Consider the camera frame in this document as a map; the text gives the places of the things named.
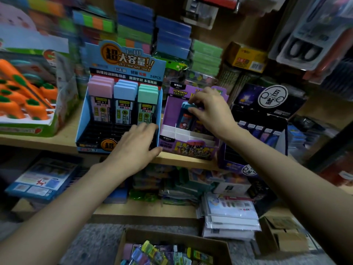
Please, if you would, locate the person's left hand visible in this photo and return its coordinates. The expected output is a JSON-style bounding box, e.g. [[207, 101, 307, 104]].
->
[[102, 123, 163, 180]]

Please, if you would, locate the person's right hand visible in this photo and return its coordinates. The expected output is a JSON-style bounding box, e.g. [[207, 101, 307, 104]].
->
[[188, 87, 240, 142]]

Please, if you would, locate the purple display box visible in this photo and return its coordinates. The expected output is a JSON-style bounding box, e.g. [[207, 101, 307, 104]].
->
[[158, 82, 229, 160]]

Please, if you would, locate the black and white display box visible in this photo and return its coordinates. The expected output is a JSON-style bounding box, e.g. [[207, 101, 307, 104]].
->
[[218, 82, 307, 177]]

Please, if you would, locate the wooden shelf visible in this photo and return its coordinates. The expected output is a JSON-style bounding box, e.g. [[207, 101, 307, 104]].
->
[[0, 0, 353, 230]]

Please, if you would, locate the blue display box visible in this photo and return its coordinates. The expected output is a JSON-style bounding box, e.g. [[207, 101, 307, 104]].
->
[[75, 40, 166, 155]]

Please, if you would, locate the brown cardboard box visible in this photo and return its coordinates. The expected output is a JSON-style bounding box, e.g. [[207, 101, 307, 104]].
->
[[115, 229, 233, 265]]

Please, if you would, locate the pile of pencil lead cases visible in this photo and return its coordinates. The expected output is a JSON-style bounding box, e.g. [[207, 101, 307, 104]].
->
[[121, 240, 215, 265]]

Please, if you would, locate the person's right forearm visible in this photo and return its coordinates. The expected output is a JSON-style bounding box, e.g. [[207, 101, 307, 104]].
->
[[223, 127, 353, 263]]

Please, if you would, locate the person's left forearm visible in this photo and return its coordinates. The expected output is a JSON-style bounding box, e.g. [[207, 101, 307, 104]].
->
[[0, 163, 128, 265]]

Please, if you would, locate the orange carrot pen display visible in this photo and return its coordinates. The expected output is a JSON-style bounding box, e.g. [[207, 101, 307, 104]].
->
[[0, 3, 81, 137]]

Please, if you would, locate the heap of green teal packs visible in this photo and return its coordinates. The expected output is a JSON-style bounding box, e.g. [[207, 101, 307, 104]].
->
[[129, 165, 221, 206]]

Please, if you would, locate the stack of green packets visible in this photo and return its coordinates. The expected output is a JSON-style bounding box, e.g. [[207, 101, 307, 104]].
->
[[190, 39, 224, 78]]

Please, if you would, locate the yellow carton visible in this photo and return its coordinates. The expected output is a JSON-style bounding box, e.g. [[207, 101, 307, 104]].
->
[[226, 42, 269, 73]]

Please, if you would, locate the white printed carton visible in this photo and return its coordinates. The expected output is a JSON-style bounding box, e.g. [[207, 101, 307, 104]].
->
[[212, 180, 252, 198]]

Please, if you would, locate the stack of blue packets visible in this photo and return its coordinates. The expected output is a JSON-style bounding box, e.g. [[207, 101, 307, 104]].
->
[[114, 0, 192, 60]]

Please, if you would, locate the stack of white packets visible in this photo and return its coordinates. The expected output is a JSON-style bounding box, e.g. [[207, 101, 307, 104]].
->
[[200, 193, 261, 241]]

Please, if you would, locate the hanging white blister package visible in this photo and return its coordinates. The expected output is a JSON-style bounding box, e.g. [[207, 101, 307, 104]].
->
[[276, 0, 353, 71]]

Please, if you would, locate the small open brown carton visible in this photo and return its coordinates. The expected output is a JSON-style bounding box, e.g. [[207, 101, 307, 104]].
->
[[256, 215, 318, 257]]

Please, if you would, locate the stack of multicoloured packets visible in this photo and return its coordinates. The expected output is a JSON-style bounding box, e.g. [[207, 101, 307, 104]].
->
[[17, 0, 117, 33]]

